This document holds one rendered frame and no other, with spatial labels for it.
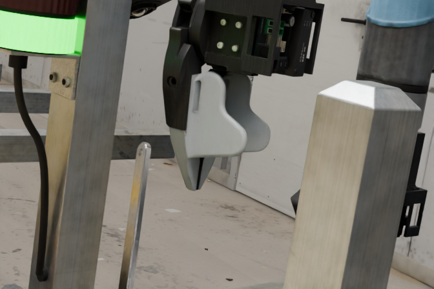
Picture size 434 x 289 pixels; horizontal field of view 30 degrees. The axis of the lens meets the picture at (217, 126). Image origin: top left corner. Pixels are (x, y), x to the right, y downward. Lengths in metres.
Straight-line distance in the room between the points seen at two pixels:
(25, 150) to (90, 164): 0.32
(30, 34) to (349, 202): 0.24
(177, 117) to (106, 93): 0.05
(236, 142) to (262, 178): 3.90
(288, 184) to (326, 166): 3.93
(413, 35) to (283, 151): 3.53
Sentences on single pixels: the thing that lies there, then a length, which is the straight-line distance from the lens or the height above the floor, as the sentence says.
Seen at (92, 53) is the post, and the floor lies 1.09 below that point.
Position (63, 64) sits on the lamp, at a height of 1.08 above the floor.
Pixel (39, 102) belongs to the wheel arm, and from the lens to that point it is 1.17.
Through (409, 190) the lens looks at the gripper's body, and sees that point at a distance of 0.89.
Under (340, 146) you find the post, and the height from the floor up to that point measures 1.09.
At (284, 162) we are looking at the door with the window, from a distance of 4.32.
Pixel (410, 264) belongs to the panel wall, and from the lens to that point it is 3.76.
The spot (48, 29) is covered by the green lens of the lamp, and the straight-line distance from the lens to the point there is 0.52.
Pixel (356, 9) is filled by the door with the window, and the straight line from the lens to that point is 4.01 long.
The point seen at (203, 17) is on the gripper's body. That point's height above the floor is 1.12.
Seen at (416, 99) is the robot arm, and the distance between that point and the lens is 0.84.
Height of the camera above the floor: 1.15
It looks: 10 degrees down
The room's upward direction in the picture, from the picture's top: 9 degrees clockwise
